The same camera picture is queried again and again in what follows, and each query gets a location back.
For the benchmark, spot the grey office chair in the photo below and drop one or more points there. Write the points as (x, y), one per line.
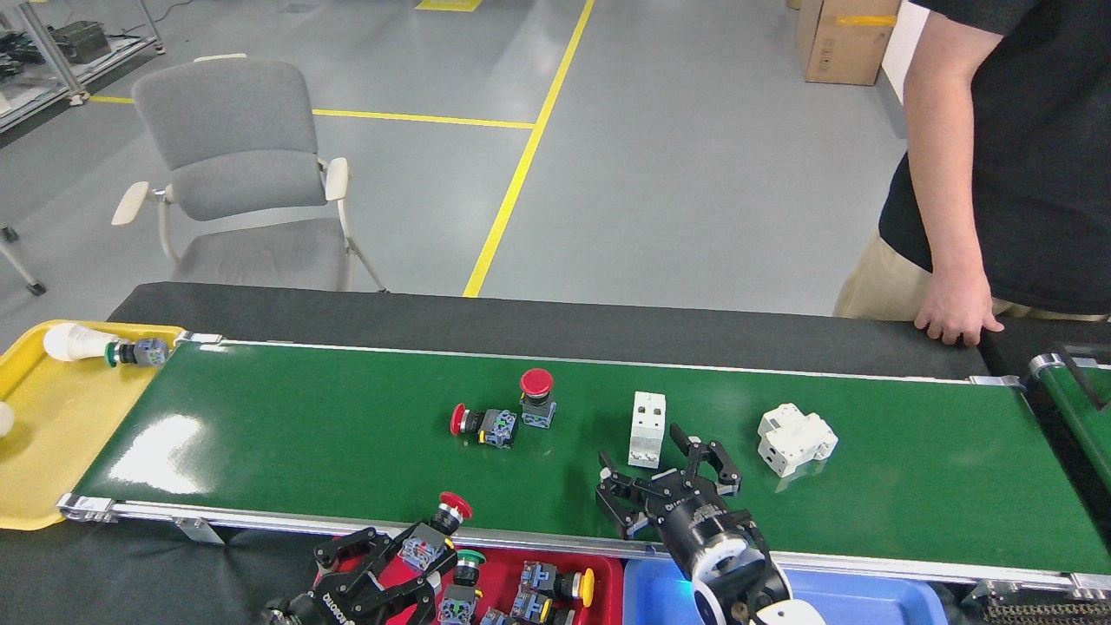
(234, 130)

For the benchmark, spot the red mushroom button switch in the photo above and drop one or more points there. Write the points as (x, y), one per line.
(536, 382)

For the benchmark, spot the metal stand leg with caster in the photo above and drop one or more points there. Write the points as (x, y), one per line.
(22, 269)

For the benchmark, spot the cardboard box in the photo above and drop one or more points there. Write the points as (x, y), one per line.
(846, 43)

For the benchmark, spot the white circuit breaker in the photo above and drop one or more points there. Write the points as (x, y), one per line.
(647, 430)
(794, 438)

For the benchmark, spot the black guide frame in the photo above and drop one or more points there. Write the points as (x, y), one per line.
(1081, 375)

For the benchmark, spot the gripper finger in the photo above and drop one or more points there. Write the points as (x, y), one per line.
(412, 599)
(634, 508)
(356, 555)
(712, 464)

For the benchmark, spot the dark grey equipment box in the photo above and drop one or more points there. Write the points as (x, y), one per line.
(80, 42)

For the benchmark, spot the metal rack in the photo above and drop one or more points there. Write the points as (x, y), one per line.
(78, 82)

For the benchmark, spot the green feeder conveyor belt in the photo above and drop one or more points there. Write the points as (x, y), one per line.
(1081, 425)

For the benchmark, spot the green mushroom button switch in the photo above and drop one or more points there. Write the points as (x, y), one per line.
(470, 558)

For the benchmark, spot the red plastic tray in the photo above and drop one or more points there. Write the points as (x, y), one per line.
(608, 590)

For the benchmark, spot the yellow plastic tray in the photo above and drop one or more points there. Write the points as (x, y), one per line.
(61, 443)

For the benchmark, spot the yellow push button switch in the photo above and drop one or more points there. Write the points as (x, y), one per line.
(542, 580)

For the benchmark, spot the person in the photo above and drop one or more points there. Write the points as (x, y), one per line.
(1050, 156)

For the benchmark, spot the person's right hand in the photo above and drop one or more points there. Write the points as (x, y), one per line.
(959, 308)

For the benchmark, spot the white light bulb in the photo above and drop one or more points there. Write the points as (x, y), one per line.
(5, 419)
(74, 342)

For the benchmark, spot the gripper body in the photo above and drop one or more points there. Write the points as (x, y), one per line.
(334, 609)
(703, 525)

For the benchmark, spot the blue plastic tray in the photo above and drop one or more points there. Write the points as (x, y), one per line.
(868, 603)

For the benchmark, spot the green main conveyor belt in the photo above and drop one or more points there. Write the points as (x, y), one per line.
(347, 434)

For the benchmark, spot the person's right forearm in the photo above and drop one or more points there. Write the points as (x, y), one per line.
(946, 174)

